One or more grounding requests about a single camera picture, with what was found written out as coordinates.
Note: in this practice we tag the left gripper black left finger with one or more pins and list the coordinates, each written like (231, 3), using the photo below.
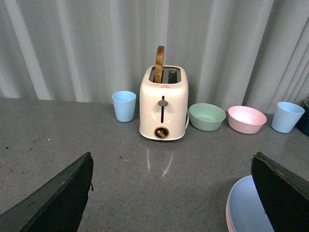
(57, 206)

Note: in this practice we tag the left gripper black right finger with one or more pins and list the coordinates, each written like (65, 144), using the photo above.
(283, 194)

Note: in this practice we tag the light blue plate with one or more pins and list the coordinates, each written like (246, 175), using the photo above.
(246, 210)

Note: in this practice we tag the pink plate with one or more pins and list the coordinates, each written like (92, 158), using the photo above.
(228, 220)

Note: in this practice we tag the dark blue saucepan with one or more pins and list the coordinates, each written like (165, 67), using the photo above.
(303, 123)

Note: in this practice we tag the light blue cup right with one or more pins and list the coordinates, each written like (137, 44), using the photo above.
(286, 116)

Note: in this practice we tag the light blue cup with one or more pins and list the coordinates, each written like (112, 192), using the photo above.
(124, 105)
(286, 116)

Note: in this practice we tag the pink bowl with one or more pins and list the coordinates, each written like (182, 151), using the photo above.
(245, 120)

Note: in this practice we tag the green bowl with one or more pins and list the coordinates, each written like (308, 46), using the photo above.
(206, 117)

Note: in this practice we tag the light blue cup left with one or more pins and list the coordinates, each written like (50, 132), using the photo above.
(124, 105)

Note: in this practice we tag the cream white toaster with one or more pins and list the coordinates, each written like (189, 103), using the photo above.
(163, 107)

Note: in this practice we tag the grey curtain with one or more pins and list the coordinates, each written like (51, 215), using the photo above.
(235, 52)

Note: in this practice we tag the brown bread slice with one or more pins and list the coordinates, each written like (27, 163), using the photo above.
(159, 64)

